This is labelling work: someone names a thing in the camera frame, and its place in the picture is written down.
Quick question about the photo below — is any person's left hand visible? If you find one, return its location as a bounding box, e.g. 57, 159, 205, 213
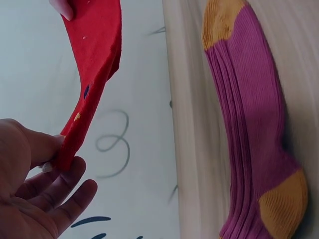
0, 118, 98, 239

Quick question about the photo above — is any person's right hand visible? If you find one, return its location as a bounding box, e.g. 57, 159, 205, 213
48, 0, 74, 21

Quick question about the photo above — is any red sock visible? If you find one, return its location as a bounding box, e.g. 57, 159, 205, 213
51, 0, 123, 172

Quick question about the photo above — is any purple sock with yellow heel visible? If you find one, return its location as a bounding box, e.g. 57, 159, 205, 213
201, 0, 309, 239

